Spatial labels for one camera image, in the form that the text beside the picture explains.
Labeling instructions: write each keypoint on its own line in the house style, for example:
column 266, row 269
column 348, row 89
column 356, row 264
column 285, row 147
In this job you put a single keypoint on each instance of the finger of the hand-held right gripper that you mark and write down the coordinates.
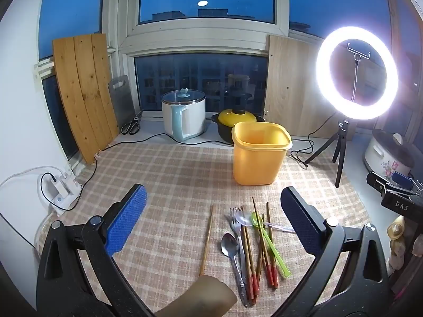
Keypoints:
column 376, row 180
column 401, row 178

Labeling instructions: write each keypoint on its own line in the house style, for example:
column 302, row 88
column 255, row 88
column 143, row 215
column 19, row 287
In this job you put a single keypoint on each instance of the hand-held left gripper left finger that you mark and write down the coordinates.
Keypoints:
column 127, row 218

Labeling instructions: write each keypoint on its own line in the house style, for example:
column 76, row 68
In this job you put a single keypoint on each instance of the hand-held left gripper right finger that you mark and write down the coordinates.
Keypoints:
column 297, row 218

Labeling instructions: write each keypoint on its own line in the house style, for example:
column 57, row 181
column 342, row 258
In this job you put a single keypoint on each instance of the green plastic spoon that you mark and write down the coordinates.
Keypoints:
column 277, row 257

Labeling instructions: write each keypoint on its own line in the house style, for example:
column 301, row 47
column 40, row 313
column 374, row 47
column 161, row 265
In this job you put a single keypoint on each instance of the clear plastic spoon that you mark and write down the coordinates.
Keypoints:
column 244, row 219

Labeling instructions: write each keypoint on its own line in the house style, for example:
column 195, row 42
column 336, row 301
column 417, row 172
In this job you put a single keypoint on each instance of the metal fork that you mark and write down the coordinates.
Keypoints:
column 235, row 224

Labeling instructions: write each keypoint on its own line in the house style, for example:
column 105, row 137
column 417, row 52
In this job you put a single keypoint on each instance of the yellow plastic container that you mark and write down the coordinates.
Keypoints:
column 257, row 161

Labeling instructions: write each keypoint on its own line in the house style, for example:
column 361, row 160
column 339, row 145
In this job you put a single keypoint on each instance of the metal spoon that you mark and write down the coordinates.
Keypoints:
column 229, row 244

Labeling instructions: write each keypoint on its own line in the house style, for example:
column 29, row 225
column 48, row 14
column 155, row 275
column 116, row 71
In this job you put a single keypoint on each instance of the person's right hand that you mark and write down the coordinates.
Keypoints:
column 396, row 229

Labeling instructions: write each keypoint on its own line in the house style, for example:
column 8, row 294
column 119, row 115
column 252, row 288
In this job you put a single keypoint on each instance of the person's left hand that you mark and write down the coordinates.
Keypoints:
column 205, row 297

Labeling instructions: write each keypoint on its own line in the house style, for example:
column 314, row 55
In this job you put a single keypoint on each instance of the white floral slow cooker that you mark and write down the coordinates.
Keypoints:
column 380, row 158

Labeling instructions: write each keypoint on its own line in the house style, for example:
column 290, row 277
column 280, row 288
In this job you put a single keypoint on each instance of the black tripod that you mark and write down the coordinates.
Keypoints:
column 342, row 145

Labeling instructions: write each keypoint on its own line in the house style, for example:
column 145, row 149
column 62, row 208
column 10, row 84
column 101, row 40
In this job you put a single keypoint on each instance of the plaid tablecloth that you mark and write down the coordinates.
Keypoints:
column 172, row 178

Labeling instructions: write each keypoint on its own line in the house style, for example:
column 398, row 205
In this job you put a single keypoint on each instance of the white power strip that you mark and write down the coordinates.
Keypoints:
column 62, row 198

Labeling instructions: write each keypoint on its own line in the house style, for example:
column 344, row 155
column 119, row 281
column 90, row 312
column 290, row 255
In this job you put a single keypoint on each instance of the grey cutting board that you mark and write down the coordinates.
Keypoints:
column 122, row 105

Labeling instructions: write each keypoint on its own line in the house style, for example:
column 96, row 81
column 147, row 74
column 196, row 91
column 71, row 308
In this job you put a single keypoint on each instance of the black pot yellow lid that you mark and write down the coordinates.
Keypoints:
column 238, row 117

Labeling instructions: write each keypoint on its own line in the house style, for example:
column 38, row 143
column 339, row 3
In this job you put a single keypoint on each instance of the light wood panel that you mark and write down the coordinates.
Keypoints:
column 290, row 89

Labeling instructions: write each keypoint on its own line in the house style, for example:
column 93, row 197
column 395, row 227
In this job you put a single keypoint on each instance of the wooden plank board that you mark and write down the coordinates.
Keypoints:
column 82, row 99

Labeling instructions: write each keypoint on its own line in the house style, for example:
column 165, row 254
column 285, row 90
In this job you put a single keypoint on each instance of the white framed window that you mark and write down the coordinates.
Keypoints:
column 198, row 36

